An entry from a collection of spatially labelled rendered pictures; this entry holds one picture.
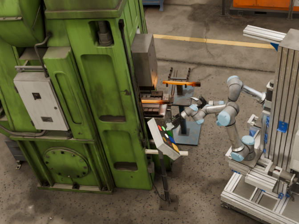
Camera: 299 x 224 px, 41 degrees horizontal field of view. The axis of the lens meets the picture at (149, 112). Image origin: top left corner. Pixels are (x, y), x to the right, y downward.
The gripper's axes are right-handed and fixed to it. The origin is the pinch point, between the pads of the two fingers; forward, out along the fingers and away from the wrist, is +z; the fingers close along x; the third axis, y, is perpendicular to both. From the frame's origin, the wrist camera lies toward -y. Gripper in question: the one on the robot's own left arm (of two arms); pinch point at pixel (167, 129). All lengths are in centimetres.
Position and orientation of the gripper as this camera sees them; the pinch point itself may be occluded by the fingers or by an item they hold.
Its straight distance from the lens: 379.1
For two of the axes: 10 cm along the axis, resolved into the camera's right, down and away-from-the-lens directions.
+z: -7.6, 5.9, 2.6
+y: -5.9, -4.8, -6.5
